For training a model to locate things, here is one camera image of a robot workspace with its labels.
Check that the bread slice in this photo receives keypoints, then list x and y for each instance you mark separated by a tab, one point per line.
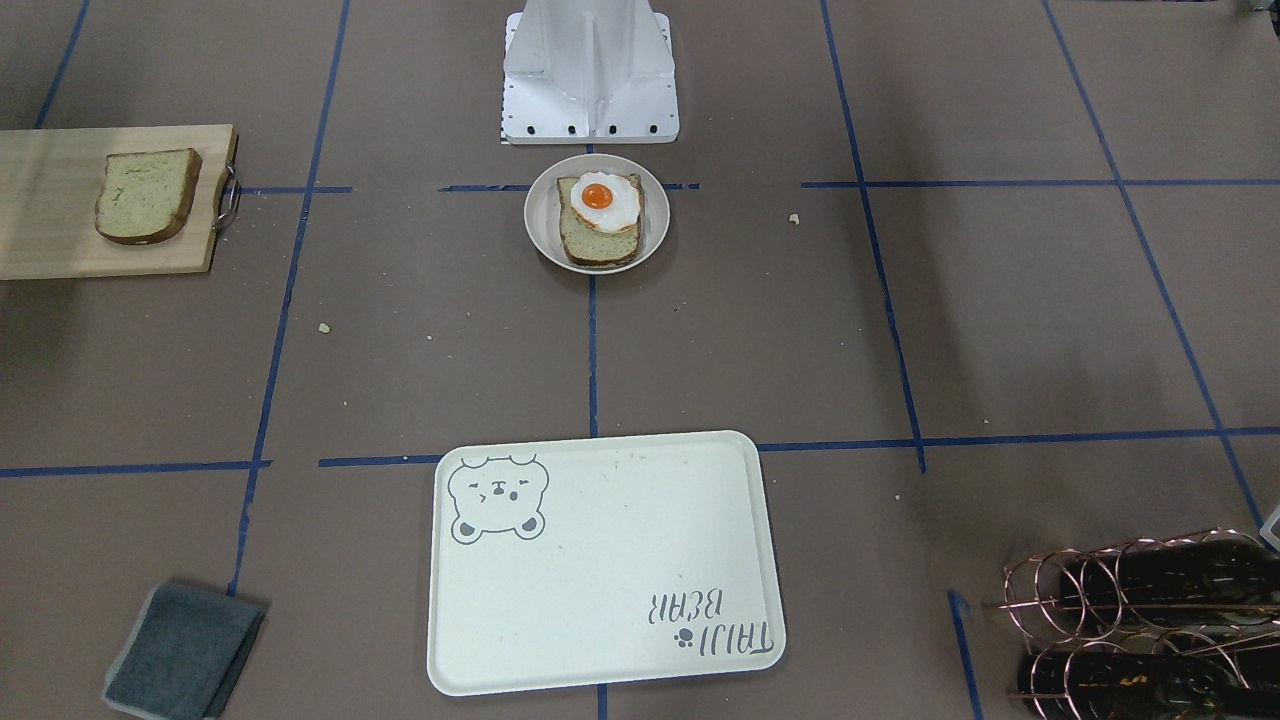
587	246
145	197

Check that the cream bear tray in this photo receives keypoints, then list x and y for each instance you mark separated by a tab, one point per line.
600	561

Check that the round beige plate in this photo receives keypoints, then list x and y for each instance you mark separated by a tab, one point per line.
543	207

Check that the fried egg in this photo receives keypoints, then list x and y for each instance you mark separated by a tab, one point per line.
606	202

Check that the dark wine bottle lower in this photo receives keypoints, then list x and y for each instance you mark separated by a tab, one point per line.
1099	682

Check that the dark wine bottle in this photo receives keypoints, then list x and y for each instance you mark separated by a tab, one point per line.
1212	582
1099	682

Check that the grey folded cloth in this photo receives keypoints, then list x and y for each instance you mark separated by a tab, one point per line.
184	655

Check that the wooden cutting board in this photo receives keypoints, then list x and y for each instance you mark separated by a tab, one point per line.
51	180

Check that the dark wine bottle upper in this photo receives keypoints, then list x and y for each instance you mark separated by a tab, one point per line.
1212	582

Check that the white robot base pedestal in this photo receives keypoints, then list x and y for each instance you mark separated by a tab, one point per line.
588	72

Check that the copper wire bottle rack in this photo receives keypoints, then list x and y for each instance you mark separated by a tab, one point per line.
1031	602

